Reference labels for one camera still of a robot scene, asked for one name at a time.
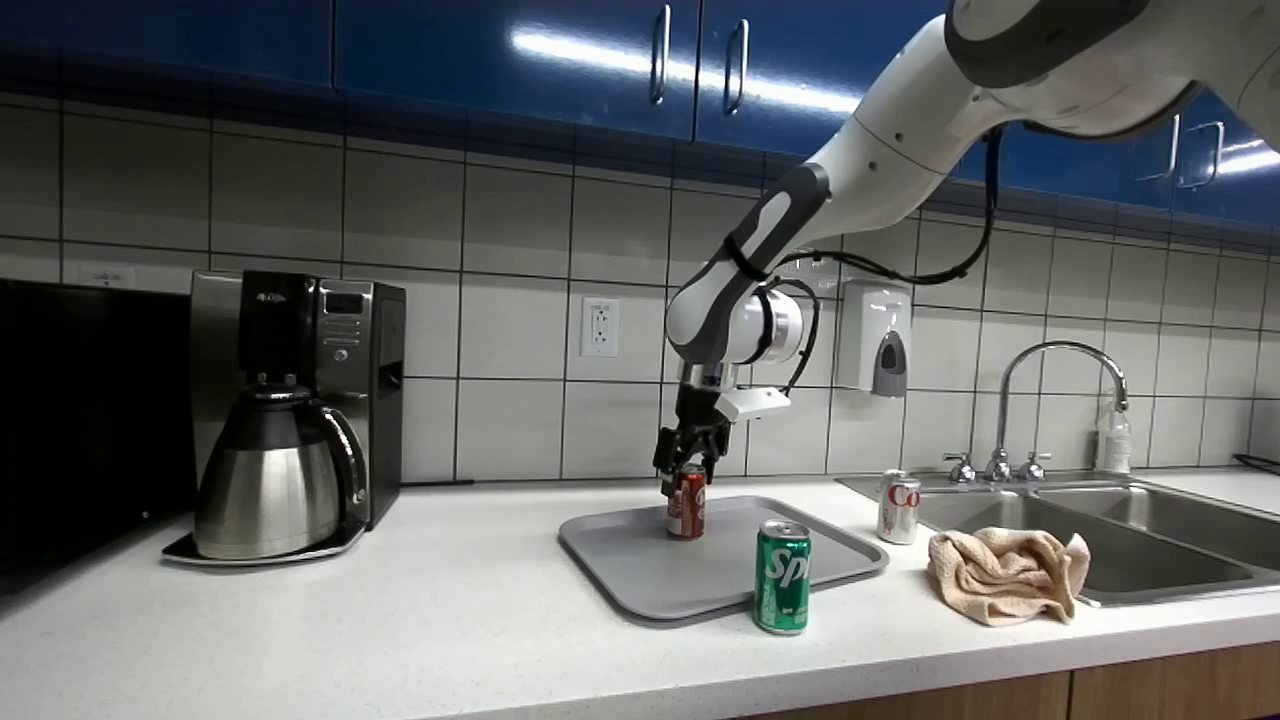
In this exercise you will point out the stainless steel double sink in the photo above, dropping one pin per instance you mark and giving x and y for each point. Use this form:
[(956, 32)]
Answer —
[(1172, 534)]

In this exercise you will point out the white plastic bottle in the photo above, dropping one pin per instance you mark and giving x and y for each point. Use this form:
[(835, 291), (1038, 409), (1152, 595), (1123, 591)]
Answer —
[(1113, 443)]

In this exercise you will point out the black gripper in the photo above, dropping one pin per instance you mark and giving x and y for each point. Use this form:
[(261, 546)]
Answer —
[(698, 424)]

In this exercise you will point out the chrome gooseneck faucet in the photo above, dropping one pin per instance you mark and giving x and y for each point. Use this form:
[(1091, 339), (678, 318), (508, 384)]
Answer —
[(1107, 361)]

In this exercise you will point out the blue wall cabinet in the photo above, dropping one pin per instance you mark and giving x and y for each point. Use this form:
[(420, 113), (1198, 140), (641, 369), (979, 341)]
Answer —
[(402, 55)]

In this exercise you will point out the black steel coffee maker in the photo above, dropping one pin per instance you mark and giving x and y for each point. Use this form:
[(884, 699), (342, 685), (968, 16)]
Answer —
[(359, 384)]

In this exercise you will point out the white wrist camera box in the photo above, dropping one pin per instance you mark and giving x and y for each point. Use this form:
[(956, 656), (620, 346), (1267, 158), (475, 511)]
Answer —
[(753, 400)]

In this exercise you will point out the green Sprite can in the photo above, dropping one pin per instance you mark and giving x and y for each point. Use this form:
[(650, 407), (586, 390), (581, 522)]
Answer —
[(782, 583)]

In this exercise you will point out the stainless steel coffee carafe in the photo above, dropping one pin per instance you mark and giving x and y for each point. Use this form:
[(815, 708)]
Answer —
[(264, 487)]

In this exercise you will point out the red soda can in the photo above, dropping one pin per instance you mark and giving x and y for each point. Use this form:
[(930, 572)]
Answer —
[(686, 511)]

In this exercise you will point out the wooden base cabinet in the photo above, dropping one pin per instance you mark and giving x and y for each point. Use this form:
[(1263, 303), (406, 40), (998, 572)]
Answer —
[(1133, 685)]

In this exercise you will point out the white wall soap dispenser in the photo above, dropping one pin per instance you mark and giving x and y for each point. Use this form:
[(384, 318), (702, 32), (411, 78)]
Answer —
[(865, 334)]

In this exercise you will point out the black microwave oven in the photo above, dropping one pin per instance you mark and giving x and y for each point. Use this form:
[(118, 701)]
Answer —
[(86, 424)]

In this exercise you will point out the beige crumpled cloth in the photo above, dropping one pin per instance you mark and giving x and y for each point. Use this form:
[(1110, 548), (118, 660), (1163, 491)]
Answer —
[(1004, 577)]

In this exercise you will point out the silver diet coke can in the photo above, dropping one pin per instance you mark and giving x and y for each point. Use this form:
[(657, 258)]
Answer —
[(902, 511)]

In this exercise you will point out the grey plastic tray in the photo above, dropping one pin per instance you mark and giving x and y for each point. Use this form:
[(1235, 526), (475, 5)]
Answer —
[(667, 566)]

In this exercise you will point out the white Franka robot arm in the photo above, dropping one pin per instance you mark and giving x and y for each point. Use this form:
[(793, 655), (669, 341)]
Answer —
[(904, 135)]

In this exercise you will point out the white wall outlet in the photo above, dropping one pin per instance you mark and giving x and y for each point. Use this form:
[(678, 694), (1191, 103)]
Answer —
[(600, 327)]

